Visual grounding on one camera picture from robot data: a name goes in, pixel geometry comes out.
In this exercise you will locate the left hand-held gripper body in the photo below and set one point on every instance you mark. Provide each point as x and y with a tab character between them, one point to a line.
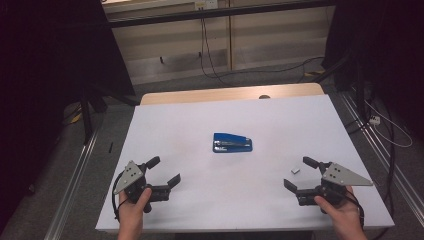
133	176

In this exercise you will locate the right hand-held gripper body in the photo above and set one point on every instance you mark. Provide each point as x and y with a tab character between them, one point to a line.
336	176

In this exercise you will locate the blue stapler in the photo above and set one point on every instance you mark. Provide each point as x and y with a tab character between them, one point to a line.
231	144

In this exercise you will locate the person's left hand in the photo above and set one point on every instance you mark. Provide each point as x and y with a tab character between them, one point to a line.
131	210

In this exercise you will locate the person's right hand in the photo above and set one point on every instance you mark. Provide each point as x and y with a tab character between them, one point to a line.
343	213

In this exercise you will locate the small black floor object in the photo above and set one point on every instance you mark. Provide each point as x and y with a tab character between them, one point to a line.
110	147

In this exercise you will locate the white table cover sheet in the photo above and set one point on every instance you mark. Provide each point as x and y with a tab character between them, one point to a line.
233	186

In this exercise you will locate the white power strip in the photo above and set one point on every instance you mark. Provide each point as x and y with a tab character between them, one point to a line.
375	120

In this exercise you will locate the black stand leg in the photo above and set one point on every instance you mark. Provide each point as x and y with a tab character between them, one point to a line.
87	116

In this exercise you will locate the black curtain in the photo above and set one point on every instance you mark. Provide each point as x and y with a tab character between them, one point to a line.
43	83
383	50

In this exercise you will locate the black horizontal bar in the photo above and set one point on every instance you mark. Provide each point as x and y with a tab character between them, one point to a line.
213	14

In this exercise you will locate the aluminium floor rail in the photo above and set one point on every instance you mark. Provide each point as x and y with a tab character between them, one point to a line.
383	156
71	186

